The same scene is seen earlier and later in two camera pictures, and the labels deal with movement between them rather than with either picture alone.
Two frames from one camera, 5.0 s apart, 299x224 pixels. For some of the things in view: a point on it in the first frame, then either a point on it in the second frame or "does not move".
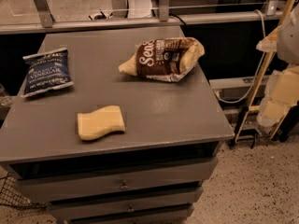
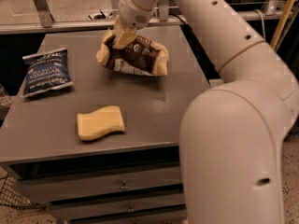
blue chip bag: (47, 71) does not move
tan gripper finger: (270, 43) -> (133, 16)
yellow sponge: (100, 122) does not move
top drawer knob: (124, 186) does not move
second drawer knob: (131, 209) does not move
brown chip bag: (164, 59) -> (142, 56)
